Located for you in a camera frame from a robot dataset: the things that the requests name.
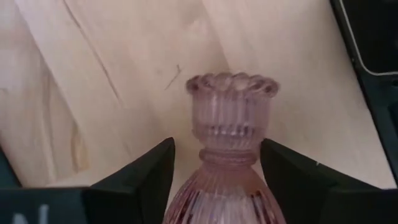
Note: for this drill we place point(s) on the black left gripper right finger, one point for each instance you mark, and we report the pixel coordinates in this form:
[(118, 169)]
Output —
[(311, 199)]

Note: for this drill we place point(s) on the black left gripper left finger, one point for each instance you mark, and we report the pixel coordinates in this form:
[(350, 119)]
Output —
[(140, 193)]

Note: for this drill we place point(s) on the black aluminium table frame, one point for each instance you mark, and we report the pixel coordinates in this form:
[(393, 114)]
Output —
[(382, 109)]

